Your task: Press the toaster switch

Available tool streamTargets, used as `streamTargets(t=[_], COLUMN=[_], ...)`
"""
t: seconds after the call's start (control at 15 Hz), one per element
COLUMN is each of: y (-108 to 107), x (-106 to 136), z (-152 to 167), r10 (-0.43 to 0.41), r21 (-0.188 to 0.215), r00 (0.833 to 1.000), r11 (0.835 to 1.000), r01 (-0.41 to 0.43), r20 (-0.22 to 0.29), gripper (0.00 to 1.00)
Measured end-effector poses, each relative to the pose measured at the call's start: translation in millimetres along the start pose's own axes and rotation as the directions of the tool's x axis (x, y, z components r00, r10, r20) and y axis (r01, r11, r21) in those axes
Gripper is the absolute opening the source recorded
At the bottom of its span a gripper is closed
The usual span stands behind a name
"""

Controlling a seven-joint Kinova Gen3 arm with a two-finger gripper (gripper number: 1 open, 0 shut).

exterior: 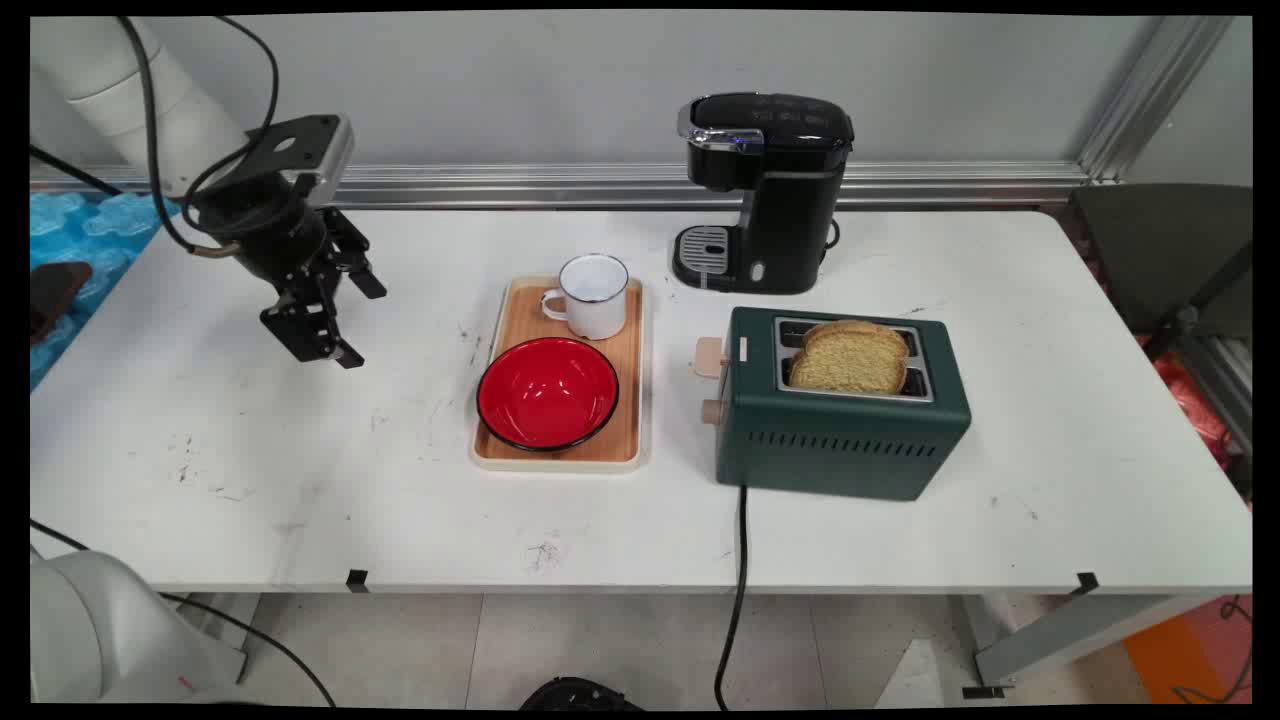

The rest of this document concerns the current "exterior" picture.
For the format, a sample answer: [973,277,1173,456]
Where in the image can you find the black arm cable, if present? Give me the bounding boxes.
[30,16,280,260]

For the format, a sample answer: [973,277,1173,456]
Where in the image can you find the aluminium frame rail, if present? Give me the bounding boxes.
[30,160,1091,211]

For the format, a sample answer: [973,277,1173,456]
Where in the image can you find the dark brown object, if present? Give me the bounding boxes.
[30,261,94,344]

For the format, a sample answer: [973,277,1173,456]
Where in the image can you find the aluminium frame post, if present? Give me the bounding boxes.
[1076,16,1237,185]

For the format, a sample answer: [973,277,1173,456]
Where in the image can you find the blue patterned cloth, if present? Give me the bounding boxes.
[30,191,181,391]

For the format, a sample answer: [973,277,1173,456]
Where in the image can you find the black coffee machine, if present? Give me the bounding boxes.
[672,92,855,295]

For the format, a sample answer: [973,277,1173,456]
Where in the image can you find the white table leg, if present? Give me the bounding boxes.
[962,594,1223,699]

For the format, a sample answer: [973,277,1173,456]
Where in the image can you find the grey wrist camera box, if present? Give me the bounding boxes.
[244,114,356,209]

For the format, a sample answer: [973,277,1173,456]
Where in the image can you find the black round floor object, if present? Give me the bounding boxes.
[518,677,641,711]

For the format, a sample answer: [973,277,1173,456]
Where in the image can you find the toast slice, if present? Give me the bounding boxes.
[802,319,910,358]
[788,335,908,395]

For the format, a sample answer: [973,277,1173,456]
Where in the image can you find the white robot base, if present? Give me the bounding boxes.
[30,548,249,705]

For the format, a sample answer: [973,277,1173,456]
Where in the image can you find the black toaster power cord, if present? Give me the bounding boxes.
[714,485,750,709]

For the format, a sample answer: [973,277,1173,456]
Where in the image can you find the wooden serving tray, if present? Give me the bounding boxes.
[471,276,644,474]

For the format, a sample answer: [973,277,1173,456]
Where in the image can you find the green toaster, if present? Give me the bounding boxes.
[695,306,972,502]

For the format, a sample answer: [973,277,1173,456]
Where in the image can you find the white enamel mug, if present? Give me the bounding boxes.
[541,254,630,341]

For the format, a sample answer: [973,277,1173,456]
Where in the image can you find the red plastic bag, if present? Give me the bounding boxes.
[1150,350,1237,471]

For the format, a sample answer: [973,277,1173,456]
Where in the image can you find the red bowl with black rim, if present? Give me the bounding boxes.
[476,337,620,453]

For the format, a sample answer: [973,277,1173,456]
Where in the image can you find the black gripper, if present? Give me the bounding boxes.
[186,170,388,370]

